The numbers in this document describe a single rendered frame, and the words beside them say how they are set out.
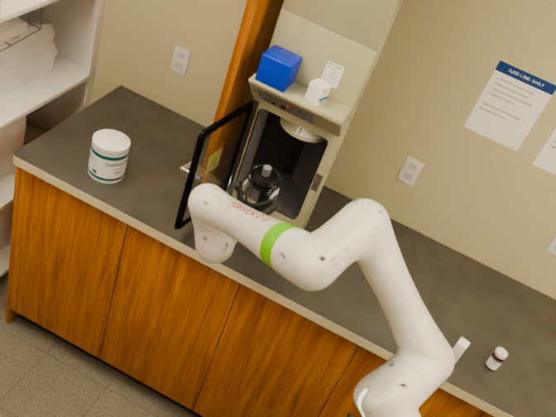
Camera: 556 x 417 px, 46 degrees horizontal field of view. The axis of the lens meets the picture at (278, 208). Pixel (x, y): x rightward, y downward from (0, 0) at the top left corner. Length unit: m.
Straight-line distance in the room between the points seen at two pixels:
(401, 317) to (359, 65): 0.81
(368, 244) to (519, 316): 1.23
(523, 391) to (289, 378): 0.80
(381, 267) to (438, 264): 1.10
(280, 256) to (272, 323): 0.87
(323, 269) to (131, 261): 1.16
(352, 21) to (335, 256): 0.83
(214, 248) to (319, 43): 0.71
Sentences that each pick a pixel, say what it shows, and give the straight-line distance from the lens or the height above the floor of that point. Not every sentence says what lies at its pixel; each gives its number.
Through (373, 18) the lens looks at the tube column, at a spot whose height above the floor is 1.80.
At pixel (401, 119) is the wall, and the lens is 2.56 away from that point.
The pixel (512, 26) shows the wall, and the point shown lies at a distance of 2.40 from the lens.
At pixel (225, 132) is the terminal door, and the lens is 2.12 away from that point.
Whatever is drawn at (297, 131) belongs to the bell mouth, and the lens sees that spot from 2.23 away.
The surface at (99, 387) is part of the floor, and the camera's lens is 2.98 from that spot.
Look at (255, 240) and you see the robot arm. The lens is 1.55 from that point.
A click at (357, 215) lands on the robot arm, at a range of 1.50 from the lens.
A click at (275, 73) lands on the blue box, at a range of 2.03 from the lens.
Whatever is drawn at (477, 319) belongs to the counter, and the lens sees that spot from 2.51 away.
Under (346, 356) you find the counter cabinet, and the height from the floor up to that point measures 0.80.
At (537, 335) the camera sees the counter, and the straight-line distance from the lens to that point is 2.62.
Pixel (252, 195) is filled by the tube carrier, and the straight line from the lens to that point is 2.11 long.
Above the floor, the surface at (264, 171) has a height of 1.29.
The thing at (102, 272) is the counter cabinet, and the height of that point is 0.59.
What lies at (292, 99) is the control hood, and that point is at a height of 1.51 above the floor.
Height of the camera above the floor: 2.45
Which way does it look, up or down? 37 degrees down
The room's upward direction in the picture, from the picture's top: 21 degrees clockwise
